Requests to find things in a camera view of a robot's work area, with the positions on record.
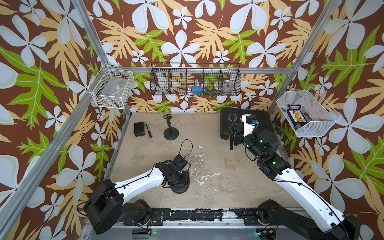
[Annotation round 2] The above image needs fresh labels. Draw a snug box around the black round stand base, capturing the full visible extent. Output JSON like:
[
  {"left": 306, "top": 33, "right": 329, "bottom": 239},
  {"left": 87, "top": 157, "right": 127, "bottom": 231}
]
[{"left": 164, "top": 127, "right": 179, "bottom": 141}]

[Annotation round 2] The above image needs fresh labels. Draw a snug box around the black microphone stand pole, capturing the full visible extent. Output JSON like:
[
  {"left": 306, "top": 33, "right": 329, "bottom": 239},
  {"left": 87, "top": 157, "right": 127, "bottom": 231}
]
[{"left": 163, "top": 114, "right": 173, "bottom": 134}]

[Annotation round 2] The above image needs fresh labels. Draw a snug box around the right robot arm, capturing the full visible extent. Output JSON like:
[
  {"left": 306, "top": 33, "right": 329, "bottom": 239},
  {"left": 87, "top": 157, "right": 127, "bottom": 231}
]
[{"left": 229, "top": 124, "right": 361, "bottom": 240}]

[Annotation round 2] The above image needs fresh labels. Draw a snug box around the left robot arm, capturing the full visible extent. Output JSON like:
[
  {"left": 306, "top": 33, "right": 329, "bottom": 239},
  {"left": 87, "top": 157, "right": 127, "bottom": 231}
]
[{"left": 83, "top": 154, "right": 191, "bottom": 235}]

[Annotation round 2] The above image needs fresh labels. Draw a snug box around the black plastic tool case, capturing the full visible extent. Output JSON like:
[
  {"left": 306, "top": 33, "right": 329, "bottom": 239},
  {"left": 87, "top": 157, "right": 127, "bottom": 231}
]
[{"left": 220, "top": 108, "right": 274, "bottom": 140}]

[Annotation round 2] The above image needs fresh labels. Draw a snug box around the small ratchet screwdriver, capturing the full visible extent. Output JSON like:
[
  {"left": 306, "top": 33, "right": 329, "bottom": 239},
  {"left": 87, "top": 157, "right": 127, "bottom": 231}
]
[{"left": 145, "top": 123, "right": 153, "bottom": 139}]

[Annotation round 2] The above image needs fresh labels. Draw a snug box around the screw bit box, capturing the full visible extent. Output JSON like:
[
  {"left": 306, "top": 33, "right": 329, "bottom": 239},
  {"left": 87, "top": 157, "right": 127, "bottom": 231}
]
[{"left": 287, "top": 105, "right": 312, "bottom": 126}]

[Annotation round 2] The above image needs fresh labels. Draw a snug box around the blue object in basket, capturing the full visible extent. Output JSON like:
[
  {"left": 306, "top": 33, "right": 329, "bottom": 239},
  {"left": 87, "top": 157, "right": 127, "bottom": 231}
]
[{"left": 192, "top": 86, "right": 203, "bottom": 94}]

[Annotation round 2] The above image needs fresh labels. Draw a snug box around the small black box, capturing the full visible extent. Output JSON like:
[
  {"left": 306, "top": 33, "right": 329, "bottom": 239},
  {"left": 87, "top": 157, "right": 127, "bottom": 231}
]
[{"left": 134, "top": 122, "right": 145, "bottom": 137}]

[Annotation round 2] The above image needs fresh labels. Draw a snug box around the white mesh basket right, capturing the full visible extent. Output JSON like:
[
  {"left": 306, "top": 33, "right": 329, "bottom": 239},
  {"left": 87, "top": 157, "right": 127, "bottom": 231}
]
[{"left": 277, "top": 87, "right": 341, "bottom": 138}]

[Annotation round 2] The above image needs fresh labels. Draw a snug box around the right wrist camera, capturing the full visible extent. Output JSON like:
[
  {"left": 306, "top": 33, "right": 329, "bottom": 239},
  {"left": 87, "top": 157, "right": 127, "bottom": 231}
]
[{"left": 241, "top": 114, "right": 259, "bottom": 137}]

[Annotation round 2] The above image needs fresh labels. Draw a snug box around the black wire basket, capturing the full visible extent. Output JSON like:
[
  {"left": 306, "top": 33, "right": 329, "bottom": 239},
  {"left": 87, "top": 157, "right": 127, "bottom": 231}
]
[{"left": 149, "top": 63, "right": 242, "bottom": 97}]

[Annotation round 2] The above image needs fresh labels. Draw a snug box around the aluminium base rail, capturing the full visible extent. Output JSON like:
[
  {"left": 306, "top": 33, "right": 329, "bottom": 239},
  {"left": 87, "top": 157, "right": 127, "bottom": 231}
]
[{"left": 78, "top": 206, "right": 331, "bottom": 240}]

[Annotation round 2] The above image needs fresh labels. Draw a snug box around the white wire basket left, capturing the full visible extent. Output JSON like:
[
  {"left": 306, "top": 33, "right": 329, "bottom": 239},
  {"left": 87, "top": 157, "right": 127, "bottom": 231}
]
[{"left": 88, "top": 65, "right": 135, "bottom": 109}]

